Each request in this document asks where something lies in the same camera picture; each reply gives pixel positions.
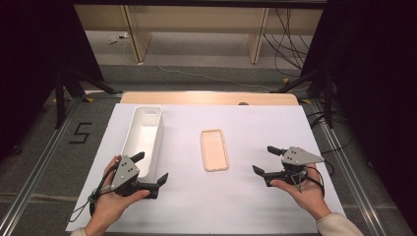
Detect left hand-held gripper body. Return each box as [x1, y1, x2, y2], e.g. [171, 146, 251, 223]
[110, 154, 147, 199]

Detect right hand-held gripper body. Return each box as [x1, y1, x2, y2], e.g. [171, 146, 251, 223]
[279, 147, 326, 194]

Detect white plastic storage box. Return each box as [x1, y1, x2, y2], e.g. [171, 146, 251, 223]
[121, 105, 165, 184]

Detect beige phone case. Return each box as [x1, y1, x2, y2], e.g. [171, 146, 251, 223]
[200, 128, 230, 173]

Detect person's left hand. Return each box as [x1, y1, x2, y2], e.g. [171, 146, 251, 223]
[86, 154, 151, 230]

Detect person's right hand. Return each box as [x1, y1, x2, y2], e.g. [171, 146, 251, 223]
[269, 163, 332, 221]

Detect black metal stand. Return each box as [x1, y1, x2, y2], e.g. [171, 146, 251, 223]
[269, 67, 335, 130]
[53, 65, 124, 130]

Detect dark curtain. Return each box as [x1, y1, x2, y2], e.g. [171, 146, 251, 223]
[0, 0, 104, 158]
[299, 0, 417, 227]

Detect light wooden desk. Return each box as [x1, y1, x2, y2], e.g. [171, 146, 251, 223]
[74, 4, 324, 65]

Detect black metal crossbar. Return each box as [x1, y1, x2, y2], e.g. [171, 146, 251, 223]
[72, 0, 328, 10]

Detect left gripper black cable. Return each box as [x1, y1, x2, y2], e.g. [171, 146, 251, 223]
[65, 161, 121, 225]

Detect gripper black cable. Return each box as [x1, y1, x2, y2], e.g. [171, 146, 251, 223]
[65, 161, 121, 225]
[306, 165, 335, 198]

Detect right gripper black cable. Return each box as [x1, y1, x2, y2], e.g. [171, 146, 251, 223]
[306, 165, 335, 198]

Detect black floor cables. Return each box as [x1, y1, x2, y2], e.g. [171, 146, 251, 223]
[308, 109, 355, 176]

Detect aluminium floor rail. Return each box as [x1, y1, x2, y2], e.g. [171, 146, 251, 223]
[0, 96, 83, 236]
[309, 97, 389, 236]

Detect white floor cable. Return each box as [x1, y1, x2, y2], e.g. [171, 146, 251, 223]
[156, 63, 274, 92]

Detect hanging black cable bundle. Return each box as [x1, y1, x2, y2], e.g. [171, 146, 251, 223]
[263, 8, 313, 78]

